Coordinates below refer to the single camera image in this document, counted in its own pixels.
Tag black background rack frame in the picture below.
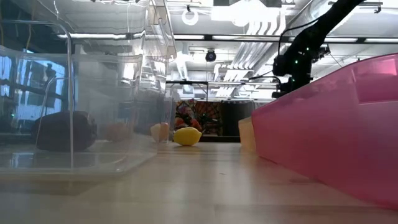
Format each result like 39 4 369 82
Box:
166 80 282 103

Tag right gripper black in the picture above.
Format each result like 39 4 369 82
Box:
271 75 313 100

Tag black cabinet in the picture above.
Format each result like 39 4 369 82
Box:
221 101 255 138

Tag person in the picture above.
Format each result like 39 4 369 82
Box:
175 104 203 131

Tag pink plastic tray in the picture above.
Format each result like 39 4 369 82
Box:
251 52 398 211

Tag colourful patterned backdrop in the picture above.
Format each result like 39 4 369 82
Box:
175 99 223 137

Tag clear plastic bin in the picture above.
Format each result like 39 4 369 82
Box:
72 53 174 144
0 0 177 181

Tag yellow lemon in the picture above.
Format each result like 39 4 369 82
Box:
172 126 203 147

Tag black aluminium rig frame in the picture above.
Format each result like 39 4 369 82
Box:
174 33 398 144

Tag black overhead camera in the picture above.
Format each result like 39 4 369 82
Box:
205 49 218 63

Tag orange plastic fruit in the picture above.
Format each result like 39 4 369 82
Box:
150 122 170 144

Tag orange plastic tray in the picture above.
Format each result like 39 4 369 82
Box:
238 116 257 153

